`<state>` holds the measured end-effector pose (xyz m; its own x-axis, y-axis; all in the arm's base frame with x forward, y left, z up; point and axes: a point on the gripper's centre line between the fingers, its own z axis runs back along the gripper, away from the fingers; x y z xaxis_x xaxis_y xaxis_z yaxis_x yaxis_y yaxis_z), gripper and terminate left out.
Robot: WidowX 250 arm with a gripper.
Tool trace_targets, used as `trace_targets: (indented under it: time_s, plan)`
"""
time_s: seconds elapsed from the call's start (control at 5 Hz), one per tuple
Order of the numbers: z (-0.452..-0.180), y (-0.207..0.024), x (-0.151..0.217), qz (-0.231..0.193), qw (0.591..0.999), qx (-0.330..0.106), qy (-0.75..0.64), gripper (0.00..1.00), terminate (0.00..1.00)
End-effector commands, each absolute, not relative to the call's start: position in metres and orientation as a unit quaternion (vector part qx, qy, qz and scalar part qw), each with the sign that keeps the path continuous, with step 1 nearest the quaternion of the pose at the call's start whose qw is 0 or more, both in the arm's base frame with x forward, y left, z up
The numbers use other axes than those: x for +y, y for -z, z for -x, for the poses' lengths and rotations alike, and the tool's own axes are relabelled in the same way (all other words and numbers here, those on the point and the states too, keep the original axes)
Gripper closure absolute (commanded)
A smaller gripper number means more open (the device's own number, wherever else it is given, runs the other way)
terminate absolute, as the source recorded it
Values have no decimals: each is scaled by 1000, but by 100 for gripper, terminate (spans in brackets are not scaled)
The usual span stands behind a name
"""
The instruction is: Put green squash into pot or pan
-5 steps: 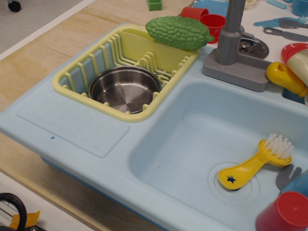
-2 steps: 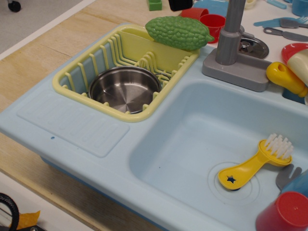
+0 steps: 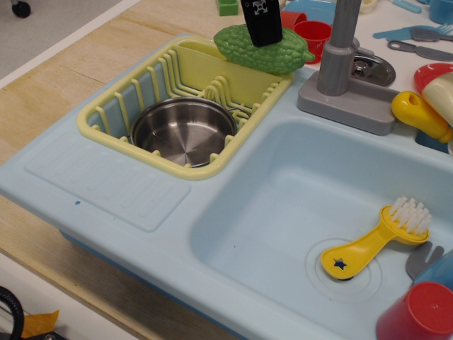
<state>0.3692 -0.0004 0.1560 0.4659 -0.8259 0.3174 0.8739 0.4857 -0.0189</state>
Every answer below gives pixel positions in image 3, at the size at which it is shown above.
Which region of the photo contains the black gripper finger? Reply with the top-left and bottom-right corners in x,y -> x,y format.
240,0 -> 283,47

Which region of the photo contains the green bumpy toy squash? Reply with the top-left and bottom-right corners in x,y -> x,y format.
214,24 -> 316,74

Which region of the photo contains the stainless steel pot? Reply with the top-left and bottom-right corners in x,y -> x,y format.
130,97 -> 238,167

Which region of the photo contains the red cup lying down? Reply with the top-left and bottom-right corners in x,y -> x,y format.
280,11 -> 307,30

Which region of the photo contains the green toy block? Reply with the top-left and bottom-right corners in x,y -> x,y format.
216,0 -> 239,16

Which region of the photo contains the red cup upright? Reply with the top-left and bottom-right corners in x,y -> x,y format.
294,21 -> 332,64

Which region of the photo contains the blue toy plate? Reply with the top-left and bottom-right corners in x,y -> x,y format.
283,0 -> 336,25

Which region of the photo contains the yellow dish drying rack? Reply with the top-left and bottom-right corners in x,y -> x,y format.
76,35 -> 294,180

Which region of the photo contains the grey toy faucet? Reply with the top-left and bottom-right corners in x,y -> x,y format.
297,1 -> 398,135

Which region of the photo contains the cream toy item top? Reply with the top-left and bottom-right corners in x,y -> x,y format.
360,0 -> 378,14

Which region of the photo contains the blue toy fork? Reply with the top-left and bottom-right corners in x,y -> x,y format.
372,24 -> 452,41

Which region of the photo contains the blue toy utensil top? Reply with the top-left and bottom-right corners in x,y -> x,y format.
390,0 -> 422,14

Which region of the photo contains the grey toy spatula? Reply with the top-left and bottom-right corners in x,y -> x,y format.
411,28 -> 453,42

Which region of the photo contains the red toy plate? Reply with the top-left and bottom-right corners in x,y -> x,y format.
413,63 -> 452,94

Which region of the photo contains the blue cup top right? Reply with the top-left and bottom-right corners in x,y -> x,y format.
429,0 -> 453,24

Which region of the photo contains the blue cup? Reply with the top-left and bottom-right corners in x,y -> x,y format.
429,0 -> 453,24
414,250 -> 452,290

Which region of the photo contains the grey toy knife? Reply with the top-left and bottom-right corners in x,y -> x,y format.
387,40 -> 453,62

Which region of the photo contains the cream toy bottle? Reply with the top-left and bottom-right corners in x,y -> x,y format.
422,72 -> 452,125

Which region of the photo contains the light blue toy sink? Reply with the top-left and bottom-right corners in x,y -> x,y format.
1,69 -> 452,339

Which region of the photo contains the black caster wheel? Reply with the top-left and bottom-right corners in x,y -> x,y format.
11,0 -> 31,18

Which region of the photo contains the yellow dish brush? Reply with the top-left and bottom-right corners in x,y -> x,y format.
320,196 -> 432,281

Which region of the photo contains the grey fork in sink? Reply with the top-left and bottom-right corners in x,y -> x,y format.
405,242 -> 445,281

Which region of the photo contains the blue cup bottom right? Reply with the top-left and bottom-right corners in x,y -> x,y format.
414,250 -> 452,290

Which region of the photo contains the red cup bottom right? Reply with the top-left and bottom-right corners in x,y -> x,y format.
376,282 -> 452,339

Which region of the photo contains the orange tape piece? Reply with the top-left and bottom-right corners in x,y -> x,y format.
21,310 -> 59,339

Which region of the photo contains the chrome faucet handle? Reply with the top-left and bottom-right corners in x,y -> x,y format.
350,38 -> 396,87

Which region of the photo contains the black ribbed cable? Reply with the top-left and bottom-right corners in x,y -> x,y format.
0,285 -> 25,340

